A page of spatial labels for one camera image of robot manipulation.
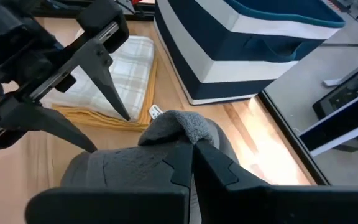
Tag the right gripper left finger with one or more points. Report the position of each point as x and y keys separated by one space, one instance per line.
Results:
x=120 y=205

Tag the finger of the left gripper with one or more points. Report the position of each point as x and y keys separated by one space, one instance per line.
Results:
x=99 y=68
x=36 y=118

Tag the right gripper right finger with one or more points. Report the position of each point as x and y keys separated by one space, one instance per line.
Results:
x=275 y=205

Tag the white towel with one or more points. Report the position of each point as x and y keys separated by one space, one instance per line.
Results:
x=129 y=71

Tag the tan waffle towel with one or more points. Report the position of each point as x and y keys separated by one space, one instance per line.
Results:
x=104 y=123

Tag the grey towel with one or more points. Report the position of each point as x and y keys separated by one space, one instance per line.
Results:
x=179 y=124

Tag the white black tower fan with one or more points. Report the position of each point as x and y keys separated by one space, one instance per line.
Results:
x=343 y=124

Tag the navy white striped fabric bin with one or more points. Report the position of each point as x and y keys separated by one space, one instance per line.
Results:
x=228 y=46

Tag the black equipment box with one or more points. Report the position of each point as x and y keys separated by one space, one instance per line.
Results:
x=346 y=93

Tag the black table frame rail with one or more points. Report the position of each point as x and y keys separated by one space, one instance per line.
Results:
x=291 y=133

